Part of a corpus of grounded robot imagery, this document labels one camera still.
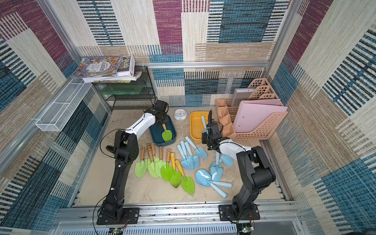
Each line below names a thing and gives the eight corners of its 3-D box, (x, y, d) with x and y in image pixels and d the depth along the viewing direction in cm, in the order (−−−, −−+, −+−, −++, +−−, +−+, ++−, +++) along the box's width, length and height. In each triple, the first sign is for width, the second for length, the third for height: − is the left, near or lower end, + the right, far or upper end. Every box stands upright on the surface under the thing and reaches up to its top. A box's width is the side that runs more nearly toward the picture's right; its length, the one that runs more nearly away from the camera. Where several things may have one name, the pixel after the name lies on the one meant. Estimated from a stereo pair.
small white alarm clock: (174, 120, 115) (173, 117, 113) (174, 111, 121) (174, 108, 119) (187, 120, 115) (187, 117, 112) (187, 111, 121) (187, 108, 118)
